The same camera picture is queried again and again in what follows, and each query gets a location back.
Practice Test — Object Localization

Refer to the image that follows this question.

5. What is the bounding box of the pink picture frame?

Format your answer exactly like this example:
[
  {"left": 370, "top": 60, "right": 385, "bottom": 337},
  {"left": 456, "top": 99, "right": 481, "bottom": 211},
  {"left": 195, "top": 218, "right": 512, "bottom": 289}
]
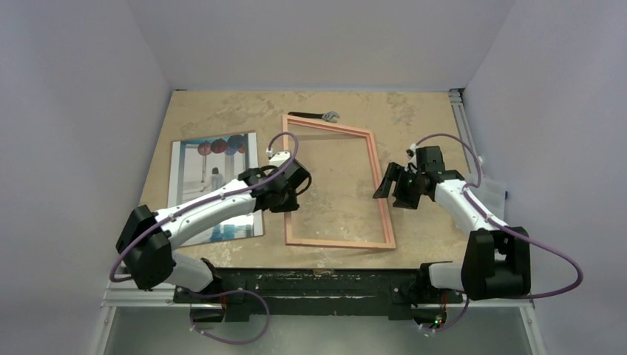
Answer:
[{"left": 281, "top": 114, "right": 397, "bottom": 250}]

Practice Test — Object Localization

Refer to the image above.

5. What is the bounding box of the glossy printed photo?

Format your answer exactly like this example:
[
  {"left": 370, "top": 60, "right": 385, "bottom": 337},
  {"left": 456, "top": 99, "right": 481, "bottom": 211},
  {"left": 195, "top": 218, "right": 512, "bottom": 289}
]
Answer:
[{"left": 167, "top": 131, "right": 265, "bottom": 246}]

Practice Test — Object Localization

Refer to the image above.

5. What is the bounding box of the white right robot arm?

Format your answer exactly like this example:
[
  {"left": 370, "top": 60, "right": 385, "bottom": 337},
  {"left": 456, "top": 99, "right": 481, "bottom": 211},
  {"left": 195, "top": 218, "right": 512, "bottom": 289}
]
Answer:
[{"left": 373, "top": 146, "right": 531, "bottom": 301}]

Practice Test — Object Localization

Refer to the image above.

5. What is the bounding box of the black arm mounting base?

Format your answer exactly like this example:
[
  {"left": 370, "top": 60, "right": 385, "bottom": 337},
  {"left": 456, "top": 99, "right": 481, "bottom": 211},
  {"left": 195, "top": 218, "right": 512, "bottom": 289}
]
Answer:
[{"left": 173, "top": 268, "right": 463, "bottom": 322}]

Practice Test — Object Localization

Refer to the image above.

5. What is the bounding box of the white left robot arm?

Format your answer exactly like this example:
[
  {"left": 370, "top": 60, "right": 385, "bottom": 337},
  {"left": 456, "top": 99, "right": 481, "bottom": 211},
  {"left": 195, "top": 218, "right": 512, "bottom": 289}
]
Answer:
[{"left": 115, "top": 151, "right": 312, "bottom": 302}]

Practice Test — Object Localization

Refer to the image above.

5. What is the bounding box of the clear plastic parts box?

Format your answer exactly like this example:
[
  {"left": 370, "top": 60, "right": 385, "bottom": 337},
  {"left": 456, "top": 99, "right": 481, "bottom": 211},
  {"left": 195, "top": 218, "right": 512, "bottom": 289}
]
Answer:
[{"left": 466, "top": 174, "right": 507, "bottom": 220}]

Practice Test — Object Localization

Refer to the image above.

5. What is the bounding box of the black adjustable wrench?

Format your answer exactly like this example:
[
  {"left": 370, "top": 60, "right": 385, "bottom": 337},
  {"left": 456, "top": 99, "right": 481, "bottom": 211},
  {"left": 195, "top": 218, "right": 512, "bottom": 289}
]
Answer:
[{"left": 288, "top": 111, "right": 340, "bottom": 124}]

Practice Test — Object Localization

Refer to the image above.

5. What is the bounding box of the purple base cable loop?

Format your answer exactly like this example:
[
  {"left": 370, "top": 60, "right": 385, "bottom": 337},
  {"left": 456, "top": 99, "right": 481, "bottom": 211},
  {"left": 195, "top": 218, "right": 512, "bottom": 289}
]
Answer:
[{"left": 188, "top": 288, "right": 271, "bottom": 345}]

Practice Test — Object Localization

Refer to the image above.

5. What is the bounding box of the aluminium rail frame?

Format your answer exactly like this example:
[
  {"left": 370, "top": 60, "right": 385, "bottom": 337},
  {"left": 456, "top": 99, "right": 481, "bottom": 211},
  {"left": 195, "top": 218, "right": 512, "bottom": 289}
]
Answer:
[{"left": 91, "top": 90, "right": 546, "bottom": 354}]

